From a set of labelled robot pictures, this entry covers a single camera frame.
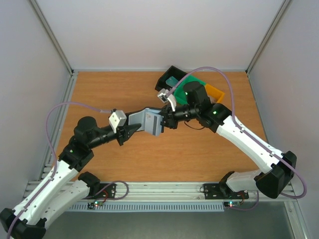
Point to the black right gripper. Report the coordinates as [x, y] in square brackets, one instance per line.
[169, 118]

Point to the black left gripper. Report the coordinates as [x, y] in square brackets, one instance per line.
[123, 132]

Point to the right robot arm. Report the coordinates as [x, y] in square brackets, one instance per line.
[275, 168]

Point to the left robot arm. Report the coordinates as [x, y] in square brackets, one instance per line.
[65, 184]

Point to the teal card stack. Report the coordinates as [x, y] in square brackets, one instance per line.
[171, 81]

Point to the green plastic bin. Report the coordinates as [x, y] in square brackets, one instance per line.
[190, 91]

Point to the black plastic bin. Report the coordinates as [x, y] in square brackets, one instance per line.
[172, 71]

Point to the yellow plastic bin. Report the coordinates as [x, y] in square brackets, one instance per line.
[215, 95]

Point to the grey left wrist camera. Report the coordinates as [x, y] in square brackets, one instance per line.
[117, 119]

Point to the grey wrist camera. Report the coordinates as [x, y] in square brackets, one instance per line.
[166, 98]
[117, 119]

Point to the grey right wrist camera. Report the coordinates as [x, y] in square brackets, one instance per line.
[166, 98]

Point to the aluminium front rail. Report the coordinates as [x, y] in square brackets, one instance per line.
[169, 192]

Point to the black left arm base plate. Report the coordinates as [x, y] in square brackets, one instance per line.
[102, 191]

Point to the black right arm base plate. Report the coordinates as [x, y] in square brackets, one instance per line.
[213, 191]

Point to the white slotted cable duct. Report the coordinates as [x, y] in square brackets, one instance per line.
[134, 207]

